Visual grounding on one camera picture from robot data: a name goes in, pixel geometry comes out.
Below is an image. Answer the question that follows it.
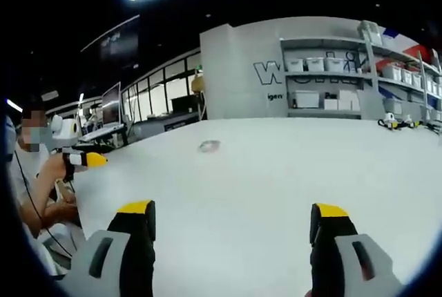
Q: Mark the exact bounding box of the dark hanging screen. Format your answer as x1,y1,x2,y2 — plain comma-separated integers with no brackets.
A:
99,16,141,60

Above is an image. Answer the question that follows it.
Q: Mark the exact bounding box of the silver computer monitor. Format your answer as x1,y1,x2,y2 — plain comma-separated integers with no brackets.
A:
101,82,123,128

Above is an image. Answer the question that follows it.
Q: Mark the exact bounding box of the tall grey shelving rack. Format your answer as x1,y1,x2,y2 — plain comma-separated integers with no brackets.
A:
357,19,442,124

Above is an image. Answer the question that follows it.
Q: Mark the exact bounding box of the large white storage box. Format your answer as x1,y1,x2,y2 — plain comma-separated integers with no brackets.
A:
291,90,320,109

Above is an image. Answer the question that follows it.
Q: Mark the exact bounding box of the grey shelving unit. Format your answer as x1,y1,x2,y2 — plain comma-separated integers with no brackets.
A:
278,36,378,120

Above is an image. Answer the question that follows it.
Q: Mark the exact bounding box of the clear resealable bag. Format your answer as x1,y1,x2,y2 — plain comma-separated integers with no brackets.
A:
197,140,222,155

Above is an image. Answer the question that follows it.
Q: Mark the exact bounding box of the black counter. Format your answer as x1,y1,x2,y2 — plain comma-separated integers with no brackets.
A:
132,110,202,139

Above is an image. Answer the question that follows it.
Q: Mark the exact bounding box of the person's head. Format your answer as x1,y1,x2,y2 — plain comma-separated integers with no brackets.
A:
20,96,53,155

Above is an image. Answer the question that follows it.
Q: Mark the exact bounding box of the yellow tank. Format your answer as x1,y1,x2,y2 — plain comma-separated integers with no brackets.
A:
192,70,207,97

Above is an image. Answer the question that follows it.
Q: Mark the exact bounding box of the row of white shelf bins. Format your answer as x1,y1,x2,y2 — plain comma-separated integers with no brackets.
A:
381,61,442,97

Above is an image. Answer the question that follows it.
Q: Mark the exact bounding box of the seated person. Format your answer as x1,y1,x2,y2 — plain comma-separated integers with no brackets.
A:
5,115,61,277

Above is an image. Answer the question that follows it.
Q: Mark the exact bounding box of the black computer monitor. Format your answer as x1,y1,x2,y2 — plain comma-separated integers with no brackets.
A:
171,94,201,114

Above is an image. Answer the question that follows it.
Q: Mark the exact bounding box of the black cable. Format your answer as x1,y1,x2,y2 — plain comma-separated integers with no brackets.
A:
12,150,73,258

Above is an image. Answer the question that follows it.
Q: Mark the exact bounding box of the tall white carton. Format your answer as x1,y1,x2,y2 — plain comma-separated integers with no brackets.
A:
338,89,361,111

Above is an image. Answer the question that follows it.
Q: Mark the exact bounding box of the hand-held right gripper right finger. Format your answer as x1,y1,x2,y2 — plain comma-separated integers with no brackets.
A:
309,202,403,297

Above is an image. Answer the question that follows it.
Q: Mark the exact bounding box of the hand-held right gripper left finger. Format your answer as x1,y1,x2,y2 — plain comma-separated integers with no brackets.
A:
64,200,156,297

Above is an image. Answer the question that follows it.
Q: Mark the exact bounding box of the white lidded storage bin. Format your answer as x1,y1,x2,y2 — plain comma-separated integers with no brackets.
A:
324,55,347,73
306,57,326,73
285,57,305,73

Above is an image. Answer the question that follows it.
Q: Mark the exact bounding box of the spare hand-held gripper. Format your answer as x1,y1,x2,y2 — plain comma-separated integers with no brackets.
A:
377,111,398,131
399,114,421,129

